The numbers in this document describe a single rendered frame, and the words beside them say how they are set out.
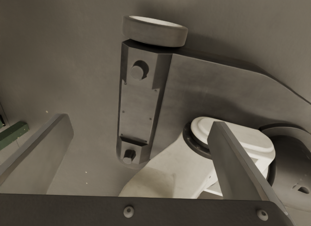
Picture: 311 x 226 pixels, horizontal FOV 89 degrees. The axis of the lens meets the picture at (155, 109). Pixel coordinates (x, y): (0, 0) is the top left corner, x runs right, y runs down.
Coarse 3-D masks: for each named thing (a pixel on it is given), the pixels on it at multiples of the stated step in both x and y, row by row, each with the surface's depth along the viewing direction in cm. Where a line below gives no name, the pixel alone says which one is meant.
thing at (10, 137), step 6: (12, 126) 98; (18, 126) 98; (24, 126) 100; (0, 132) 92; (6, 132) 93; (12, 132) 94; (18, 132) 97; (24, 132) 102; (0, 138) 89; (6, 138) 91; (12, 138) 95; (0, 144) 89; (6, 144) 92; (0, 150) 90
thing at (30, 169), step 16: (48, 128) 9; (64, 128) 10; (32, 144) 8; (48, 144) 9; (64, 144) 10; (16, 160) 7; (32, 160) 8; (48, 160) 9; (0, 176) 6; (16, 176) 7; (32, 176) 8; (48, 176) 9; (0, 192) 6; (16, 192) 7; (32, 192) 8
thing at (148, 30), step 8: (128, 16) 45; (136, 16) 50; (128, 24) 42; (136, 24) 40; (144, 24) 40; (152, 24) 40; (160, 24) 42; (168, 24) 53; (176, 24) 51; (128, 32) 43; (136, 32) 41; (144, 32) 40; (152, 32) 40; (160, 32) 40; (168, 32) 41; (176, 32) 42; (184, 32) 44; (136, 40) 42; (144, 40) 42; (152, 40) 41; (160, 40) 41; (168, 40) 42; (176, 40) 43; (184, 40) 46
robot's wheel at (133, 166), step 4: (116, 148) 73; (116, 152) 73; (120, 160) 71; (124, 164) 70; (128, 164) 69; (132, 164) 69; (136, 164) 69; (140, 164) 69; (144, 164) 70; (132, 168) 70; (136, 168) 70; (140, 168) 71
